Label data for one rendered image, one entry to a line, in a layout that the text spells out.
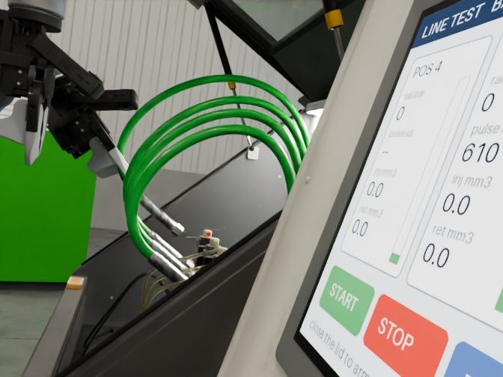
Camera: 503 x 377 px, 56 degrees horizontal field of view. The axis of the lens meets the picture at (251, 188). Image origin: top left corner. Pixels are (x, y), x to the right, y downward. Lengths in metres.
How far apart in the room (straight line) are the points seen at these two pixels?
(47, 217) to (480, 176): 3.97
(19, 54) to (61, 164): 3.36
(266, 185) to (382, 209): 0.90
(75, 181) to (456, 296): 3.94
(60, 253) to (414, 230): 3.99
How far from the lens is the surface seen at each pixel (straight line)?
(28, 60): 0.74
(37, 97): 0.72
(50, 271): 4.25
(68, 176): 4.12
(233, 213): 1.22
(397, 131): 0.37
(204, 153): 7.47
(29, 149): 0.75
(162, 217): 0.88
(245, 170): 1.22
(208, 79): 0.89
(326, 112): 0.55
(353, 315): 0.34
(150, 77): 7.41
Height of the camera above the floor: 1.27
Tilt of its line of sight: 3 degrees down
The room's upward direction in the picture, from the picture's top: 8 degrees clockwise
